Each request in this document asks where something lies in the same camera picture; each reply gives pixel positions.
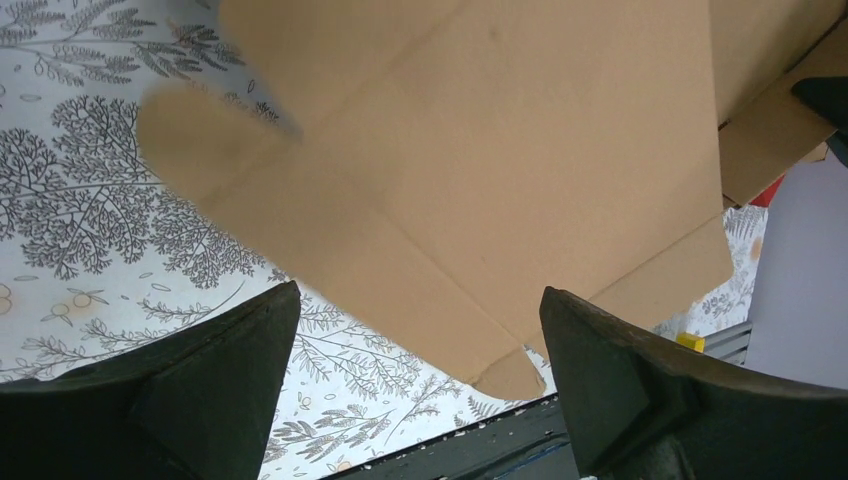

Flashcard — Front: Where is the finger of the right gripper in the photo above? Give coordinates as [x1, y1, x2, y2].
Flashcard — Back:
[791, 76, 847, 166]

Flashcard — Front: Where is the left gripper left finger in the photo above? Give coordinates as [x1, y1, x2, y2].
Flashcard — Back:
[1, 282, 301, 479]

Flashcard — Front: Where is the cardboard box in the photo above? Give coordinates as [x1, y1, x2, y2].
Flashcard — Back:
[137, 1, 847, 400]

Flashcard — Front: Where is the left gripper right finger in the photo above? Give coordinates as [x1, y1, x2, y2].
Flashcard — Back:
[539, 287, 847, 479]

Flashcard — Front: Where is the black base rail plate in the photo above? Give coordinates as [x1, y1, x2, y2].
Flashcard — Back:
[331, 321, 753, 480]

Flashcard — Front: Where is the red box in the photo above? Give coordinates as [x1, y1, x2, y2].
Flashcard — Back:
[749, 175, 785, 208]

